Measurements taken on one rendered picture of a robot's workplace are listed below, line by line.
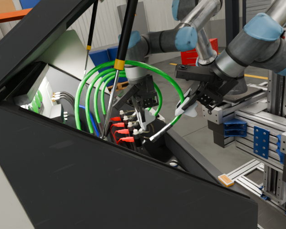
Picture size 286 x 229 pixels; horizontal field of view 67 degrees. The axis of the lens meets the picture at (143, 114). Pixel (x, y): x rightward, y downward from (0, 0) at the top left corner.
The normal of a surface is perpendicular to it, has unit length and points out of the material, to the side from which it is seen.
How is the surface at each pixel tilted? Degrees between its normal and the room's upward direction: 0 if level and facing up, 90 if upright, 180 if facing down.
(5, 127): 90
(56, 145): 90
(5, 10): 90
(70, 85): 90
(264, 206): 0
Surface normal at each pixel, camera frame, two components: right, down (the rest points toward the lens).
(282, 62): 0.04, 0.73
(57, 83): 0.32, 0.33
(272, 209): -0.18, -0.90
